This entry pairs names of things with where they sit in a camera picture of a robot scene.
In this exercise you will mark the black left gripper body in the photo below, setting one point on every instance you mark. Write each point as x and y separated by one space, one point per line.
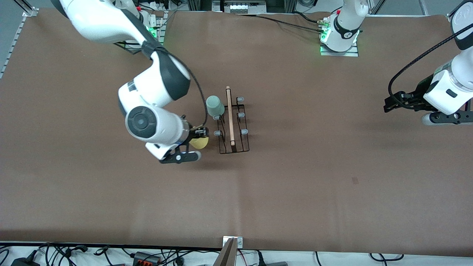
418 94

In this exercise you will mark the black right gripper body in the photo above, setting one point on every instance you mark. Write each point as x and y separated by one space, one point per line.
193 133

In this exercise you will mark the yellow plastic cup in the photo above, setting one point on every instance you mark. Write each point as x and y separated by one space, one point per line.
200 144

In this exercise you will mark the pale green plastic cup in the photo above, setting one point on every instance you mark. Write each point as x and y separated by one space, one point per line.
214 107

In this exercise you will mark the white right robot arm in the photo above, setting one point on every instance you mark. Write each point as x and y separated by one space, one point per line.
103 22

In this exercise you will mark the large table cover sheet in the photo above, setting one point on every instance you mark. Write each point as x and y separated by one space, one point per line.
258 203

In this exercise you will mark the grey multi-socket box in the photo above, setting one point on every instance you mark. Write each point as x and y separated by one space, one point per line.
239 8

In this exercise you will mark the black and orange power strip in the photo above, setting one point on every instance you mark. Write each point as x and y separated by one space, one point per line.
146 258

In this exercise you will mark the white power strip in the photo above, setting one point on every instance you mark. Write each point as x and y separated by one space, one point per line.
159 5

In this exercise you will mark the black power adapter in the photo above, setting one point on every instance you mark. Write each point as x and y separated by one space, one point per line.
24 262

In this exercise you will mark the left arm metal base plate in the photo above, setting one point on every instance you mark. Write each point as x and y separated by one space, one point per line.
340 54

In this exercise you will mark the aluminium corner frame bar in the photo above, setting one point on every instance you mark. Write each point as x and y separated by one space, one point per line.
458 5

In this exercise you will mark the aluminium camera mount profile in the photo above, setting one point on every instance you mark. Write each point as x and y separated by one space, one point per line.
227 256

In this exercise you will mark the dark aluminium frame post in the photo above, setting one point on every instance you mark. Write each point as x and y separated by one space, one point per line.
281 5
199 4

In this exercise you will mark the slotted aluminium side rail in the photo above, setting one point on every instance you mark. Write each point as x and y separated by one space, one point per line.
16 40

